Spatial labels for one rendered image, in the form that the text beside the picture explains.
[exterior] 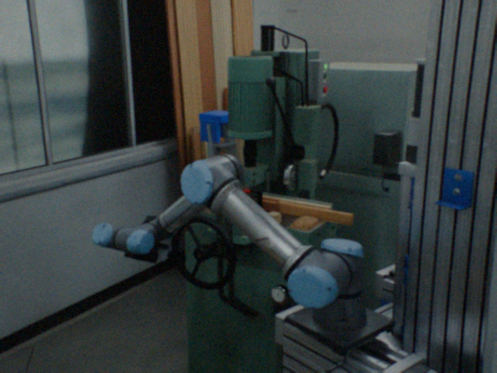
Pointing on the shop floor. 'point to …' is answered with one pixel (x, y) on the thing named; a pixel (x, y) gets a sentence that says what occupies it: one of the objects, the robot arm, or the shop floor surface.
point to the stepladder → (207, 127)
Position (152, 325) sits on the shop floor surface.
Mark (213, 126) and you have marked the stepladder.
